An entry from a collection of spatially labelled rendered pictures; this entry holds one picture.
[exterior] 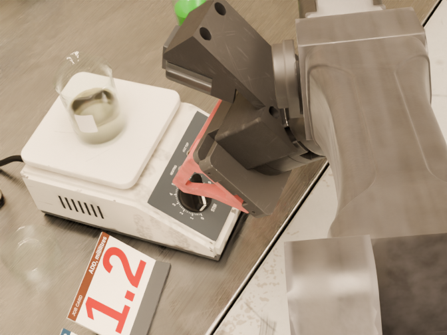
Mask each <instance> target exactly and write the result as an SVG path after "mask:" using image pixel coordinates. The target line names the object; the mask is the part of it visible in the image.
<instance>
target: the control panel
mask: <svg viewBox="0 0 447 335"><path fill-rule="evenodd" d="M207 119H208V116H206V115H204V114H202V113H201V112H199V111H197V112H196V113H195V114H194V117H193V118H192V120H191V122H190V124H189V126H188V127H187V129H186V131H185V133H184V135H183V136H182V139H181V140H180V142H179V144H178V146H177V148H176V149H175V151H174V153H173V155H172V157H171V158H170V161H169V162H168V164H167V166H166V168H165V170H164V171H163V173H162V175H161V177H160V179H159V180H158V183H157V184H156V186H155V188H154V190H153V192H152V193H151V195H150V197H149V199H148V202H147V203H148V204H149V205H151V206H153V207H155V208H156V209H158V210H160V211H161V212H163V213H165V214H167V215H169V216H170V217H172V218H174V219H175V220H177V221H179V222H181V223H183V224H184V225H186V226H188V227H189V228H191V229H193V230H195V231H197V232H199V233H200V234H202V235H204V236H205V237H207V238H209V239H211V240H213V241H215V242H216V241H217V239H218V237H219V235H220V233H221V231H222V229H223V227H224V224H225V222H226V220H227V218H228V216H229V213H230V211H231V209H232V206H230V205H227V204H225V203H222V202H221V201H218V200H216V199H213V198H212V202H211V204H210V206H209V207H208V208H207V209H206V210H205V211H203V212H199V213H194V212H191V211H188V210H187V209H185V208H184V207H183V206H182V204H181V203H180V201H179V199H178V190H179V188H178V187H177V186H175V185H174V184H173V182H172V181H173V179H174V178H175V176H176V174H177V172H178V171H179V169H180V168H181V166H182V164H183V163H184V161H185V159H186V158H187V157H188V153H189V152H190V148H191V146H192V144H193V143H194V141H195V139H196V138H197V136H198V134H199V133H200V131H201V129H202V127H203V126H204V124H205V123H206V120H207ZM195 173H196V172H194V173H193V174H192V175H191V177H192V176H193V175H194V174H195ZM198 174H200V175H201V177H202V181H203V183H210V184H215V183H214V182H212V181H211V180H210V179H209V178H208V177H206V176H205V175H204V174H203V173H198ZM191 177H190V178H191ZM190 178H189V180H190Z"/></svg>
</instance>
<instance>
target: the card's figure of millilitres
mask: <svg viewBox="0 0 447 335"><path fill-rule="evenodd" d="M149 261H150V259H147V258H146V257H143V256H142V255H140V254H138V253H136V252H134V251H133V250H131V249H129V248H127V247H125V246H124V245H121V244H120V243H118V242H116V241H114V240H112V239H110V238H109V239H108V242H107V244H106V246H105V249H104V252H103V254H102V256H101V259H100V262H99V264H98V266H97V269H96V272H95V274H94V276H93V279H92V282H91V284H90V286H89V289H88V292H87V294H86V296H85V299H84V302H83V304H82V306H81V309H80V312H79V314H78V316H77V319H79V320H81V321H83V322H85V323H87V324H89V325H91V326H93V327H95V328H97V329H99V330H101V331H103V332H105V333H107V334H109V335H123V334H124V330H125V328H126V325H127V322H128V319H129V317H130V313H131V311H132V308H133V306H134V303H135V300H136V297H137V294H138V291H139V289H140V285H141V284H142V280H143V278H144V275H145V272H146V269H147V266H148V263H149Z"/></svg>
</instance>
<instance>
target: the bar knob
mask: <svg viewBox="0 0 447 335"><path fill-rule="evenodd" d="M189 181H191V182H193V183H203V181H202V177H201V175H200V174H198V173H195V174H194V175H193V176H192V177H191V178H190V180H189ZM178 199H179V201H180V203H181V204H182V206H183V207H184V208H185V209H187V210H188V211H191V212H194V213H199V212H203V211H205V210H206V209H207V208H208V207H209V206H210V204H211V202H212V199H211V198H210V197H204V196H200V195H194V194H190V193H184V192H183V191H182V190H180V189H179V190H178Z"/></svg>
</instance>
